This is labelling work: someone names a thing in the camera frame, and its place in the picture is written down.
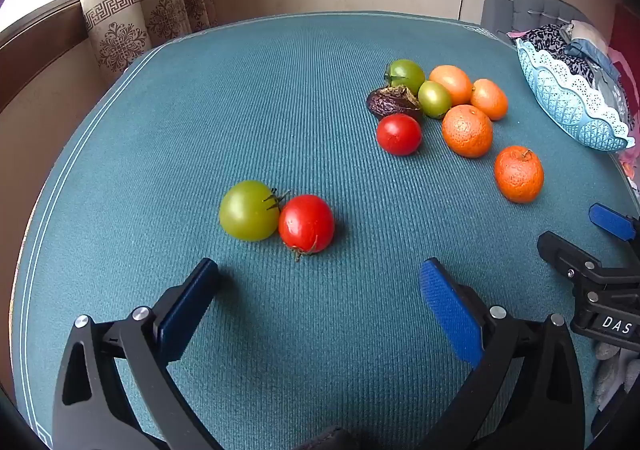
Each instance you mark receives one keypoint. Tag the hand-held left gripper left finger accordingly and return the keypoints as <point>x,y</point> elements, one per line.
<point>189,310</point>

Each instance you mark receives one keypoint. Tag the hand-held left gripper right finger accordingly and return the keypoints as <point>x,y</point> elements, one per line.
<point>450,310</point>

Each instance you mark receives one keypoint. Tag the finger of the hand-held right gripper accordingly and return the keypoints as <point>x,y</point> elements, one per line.
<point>612,222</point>
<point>565,252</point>

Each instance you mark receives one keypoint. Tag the orange mandarin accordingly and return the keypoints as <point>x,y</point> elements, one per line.
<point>519,174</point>
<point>467,131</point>

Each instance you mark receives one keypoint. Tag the green tomato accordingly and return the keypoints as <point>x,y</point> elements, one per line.
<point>434,99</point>
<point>407,75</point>
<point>248,211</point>

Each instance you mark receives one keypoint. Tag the light blue plastic basket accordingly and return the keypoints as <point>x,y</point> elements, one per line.
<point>565,100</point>

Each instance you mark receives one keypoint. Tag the red tomato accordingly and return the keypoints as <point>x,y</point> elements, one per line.
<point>398,134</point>
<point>306,224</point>

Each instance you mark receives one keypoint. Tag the smooth orange tomato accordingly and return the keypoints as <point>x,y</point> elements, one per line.
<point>490,99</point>
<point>451,84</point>

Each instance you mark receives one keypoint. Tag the wrinkled dark avocado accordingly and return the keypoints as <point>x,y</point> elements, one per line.
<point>392,102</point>

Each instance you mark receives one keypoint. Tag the person's right hand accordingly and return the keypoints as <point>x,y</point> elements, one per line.
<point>614,372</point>

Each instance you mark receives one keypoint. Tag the blue denim cloth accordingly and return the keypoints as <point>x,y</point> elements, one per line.
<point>592,52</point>

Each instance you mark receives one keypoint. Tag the leopard print cloth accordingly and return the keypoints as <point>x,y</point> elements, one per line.
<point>550,42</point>

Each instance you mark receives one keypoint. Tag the white cloth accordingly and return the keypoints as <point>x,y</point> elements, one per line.
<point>585,31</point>

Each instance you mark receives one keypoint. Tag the red board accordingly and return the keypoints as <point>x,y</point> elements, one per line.
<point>627,30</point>

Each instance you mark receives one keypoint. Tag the grey cushion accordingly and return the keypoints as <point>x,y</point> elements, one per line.
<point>542,5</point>

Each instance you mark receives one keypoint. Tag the grey sofa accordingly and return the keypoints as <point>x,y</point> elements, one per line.
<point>496,12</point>

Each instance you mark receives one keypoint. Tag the teal tablecloth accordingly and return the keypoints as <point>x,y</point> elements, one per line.
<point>300,95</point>

